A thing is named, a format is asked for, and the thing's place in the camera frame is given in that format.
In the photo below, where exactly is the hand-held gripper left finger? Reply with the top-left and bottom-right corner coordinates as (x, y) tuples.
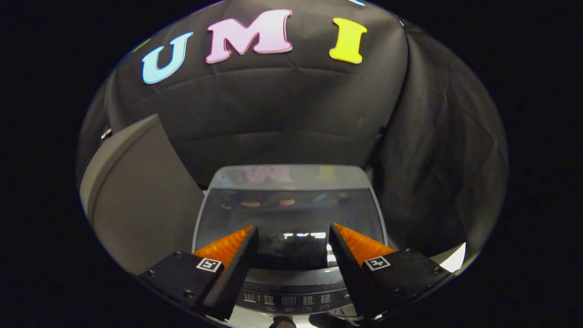
(137, 226), (260, 322)

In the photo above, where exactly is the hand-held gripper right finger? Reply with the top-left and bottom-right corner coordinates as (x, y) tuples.
(328, 223), (452, 320)

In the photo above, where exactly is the grey top-load washing machine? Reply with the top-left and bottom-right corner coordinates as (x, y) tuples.
(191, 164), (390, 327)

